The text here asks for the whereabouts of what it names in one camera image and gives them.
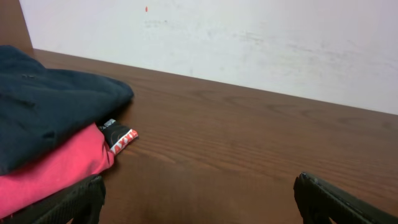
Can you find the folded navy garment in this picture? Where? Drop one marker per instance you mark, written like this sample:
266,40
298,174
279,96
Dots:
42,107

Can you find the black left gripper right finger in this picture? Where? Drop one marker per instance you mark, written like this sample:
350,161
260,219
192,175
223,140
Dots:
319,202

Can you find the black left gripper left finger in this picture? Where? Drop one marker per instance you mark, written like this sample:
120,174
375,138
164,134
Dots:
80,203

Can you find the folded red garment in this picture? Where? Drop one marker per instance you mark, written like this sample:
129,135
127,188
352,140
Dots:
84,154

